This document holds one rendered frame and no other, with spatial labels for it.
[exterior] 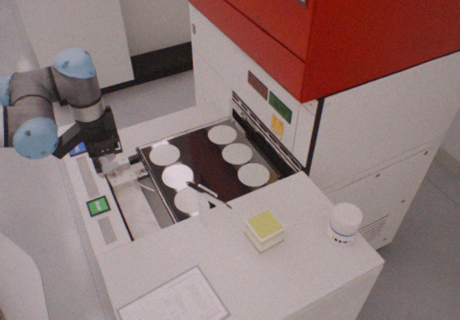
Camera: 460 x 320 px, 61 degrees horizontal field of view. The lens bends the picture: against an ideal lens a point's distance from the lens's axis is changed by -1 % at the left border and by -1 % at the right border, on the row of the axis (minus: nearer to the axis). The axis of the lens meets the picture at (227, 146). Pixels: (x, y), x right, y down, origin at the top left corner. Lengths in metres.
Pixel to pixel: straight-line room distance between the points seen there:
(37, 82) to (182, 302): 0.56
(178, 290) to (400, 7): 0.85
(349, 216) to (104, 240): 0.61
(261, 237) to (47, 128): 0.52
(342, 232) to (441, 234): 1.53
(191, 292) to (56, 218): 1.60
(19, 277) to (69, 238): 1.10
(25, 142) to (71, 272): 1.52
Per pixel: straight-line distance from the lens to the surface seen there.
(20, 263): 1.30
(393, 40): 1.12
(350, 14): 0.96
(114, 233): 1.09
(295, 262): 1.01
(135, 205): 1.24
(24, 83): 0.88
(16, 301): 1.24
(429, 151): 1.74
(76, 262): 2.26
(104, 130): 0.99
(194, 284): 0.97
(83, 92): 0.89
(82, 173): 1.27
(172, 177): 1.27
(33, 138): 0.77
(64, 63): 0.87
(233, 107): 1.48
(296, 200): 1.12
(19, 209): 2.60
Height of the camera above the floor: 1.83
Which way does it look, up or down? 43 degrees down
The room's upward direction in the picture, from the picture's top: straight up
